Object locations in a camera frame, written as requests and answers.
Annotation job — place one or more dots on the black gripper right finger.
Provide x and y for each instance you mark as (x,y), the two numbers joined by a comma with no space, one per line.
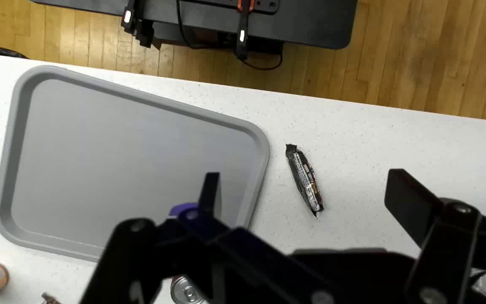
(463,248)

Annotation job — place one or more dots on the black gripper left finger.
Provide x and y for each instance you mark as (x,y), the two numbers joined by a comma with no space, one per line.
(142,254)

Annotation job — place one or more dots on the dark brown candy bar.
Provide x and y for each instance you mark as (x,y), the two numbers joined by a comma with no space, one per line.
(304,180)

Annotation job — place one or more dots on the red soda can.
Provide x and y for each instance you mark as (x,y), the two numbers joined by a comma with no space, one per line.
(186,293)

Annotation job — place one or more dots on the black equipment cart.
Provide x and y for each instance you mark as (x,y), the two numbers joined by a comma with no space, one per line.
(311,23)

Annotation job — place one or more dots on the gray plastic tray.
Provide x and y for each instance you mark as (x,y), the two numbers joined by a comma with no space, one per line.
(114,158)

